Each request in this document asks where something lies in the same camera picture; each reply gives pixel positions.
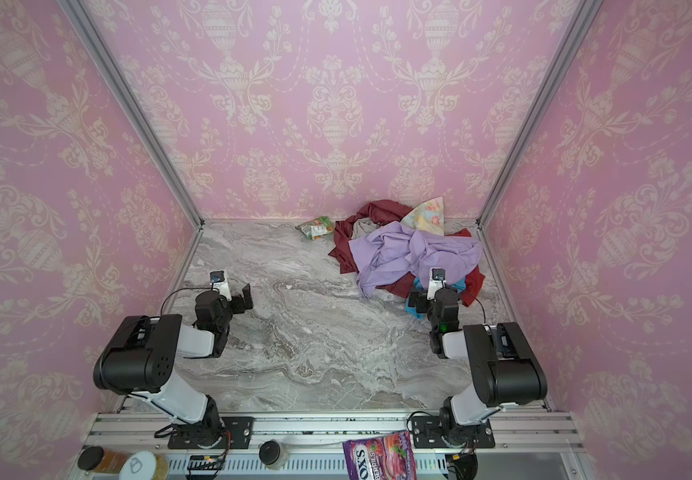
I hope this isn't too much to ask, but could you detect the lavender purple cloth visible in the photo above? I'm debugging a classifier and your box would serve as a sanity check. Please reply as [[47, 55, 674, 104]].
[[349, 222, 484, 298]]

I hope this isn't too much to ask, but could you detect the right corner aluminium post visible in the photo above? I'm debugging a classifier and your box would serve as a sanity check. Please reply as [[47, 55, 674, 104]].
[[478, 0, 603, 231]]

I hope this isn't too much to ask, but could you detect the corner aluminium post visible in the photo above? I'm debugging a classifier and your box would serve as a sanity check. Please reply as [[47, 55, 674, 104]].
[[478, 0, 603, 231], [57, 0, 204, 229]]

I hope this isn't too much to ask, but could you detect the left corner aluminium post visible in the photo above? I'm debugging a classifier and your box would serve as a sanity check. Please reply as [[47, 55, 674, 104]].
[[57, 0, 204, 229]]

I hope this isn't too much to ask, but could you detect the white lid container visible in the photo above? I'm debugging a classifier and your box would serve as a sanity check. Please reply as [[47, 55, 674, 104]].
[[118, 451, 169, 480]]

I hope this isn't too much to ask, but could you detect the brown jar black lid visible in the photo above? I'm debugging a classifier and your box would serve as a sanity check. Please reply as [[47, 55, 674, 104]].
[[77, 446, 130, 474]]

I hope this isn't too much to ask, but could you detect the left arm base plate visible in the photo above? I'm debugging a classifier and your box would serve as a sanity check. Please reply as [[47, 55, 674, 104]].
[[164, 416, 254, 450]]

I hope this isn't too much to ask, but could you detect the floral yellow cloth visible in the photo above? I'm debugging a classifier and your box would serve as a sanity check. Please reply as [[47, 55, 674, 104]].
[[400, 197, 445, 236]]

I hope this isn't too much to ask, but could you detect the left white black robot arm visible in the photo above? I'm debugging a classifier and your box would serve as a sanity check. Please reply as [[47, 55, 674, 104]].
[[93, 284, 254, 451]]

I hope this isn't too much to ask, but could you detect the purple candy bag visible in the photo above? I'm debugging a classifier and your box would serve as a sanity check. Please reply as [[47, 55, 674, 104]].
[[342, 431, 417, 480]]

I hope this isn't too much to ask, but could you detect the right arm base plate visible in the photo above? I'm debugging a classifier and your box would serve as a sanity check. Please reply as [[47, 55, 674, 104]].
[[410, 415, 496, 449]]

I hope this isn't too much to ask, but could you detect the maroon red cloth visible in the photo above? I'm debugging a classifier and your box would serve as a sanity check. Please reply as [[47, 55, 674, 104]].
[[329, 199, 485, 307]]

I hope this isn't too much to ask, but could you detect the aluminium front rail frame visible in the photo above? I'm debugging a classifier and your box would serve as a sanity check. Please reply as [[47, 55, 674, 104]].
[[82, 408, 595, 479]]

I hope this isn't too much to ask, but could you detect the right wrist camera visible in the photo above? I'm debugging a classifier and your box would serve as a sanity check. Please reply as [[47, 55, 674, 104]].
[[426, 267, 446, 301]]

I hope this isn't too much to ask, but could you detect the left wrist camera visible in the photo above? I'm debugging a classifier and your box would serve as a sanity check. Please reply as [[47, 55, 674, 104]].
[[209, 270, 232, 300]]

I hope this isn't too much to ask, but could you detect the black round knob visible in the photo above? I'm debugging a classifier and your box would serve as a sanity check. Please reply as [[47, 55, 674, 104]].
[[258, 440, 289, 470]]

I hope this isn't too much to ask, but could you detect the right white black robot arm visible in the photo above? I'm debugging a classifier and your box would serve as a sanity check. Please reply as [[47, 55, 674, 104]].
[[408, 287, 548, 449]]

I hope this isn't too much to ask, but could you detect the teal blue cloth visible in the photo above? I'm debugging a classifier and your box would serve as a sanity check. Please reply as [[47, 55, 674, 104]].
[[405, 278, 466, 319]]

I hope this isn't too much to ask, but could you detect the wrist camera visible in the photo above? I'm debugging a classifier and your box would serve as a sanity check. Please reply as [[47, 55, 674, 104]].
[[426, 267, 446, 301], [209, 270, 232, 300]]

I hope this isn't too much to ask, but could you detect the green snack packet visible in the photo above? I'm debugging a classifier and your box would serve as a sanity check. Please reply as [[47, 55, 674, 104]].
[[296, 216, 335, 240]]

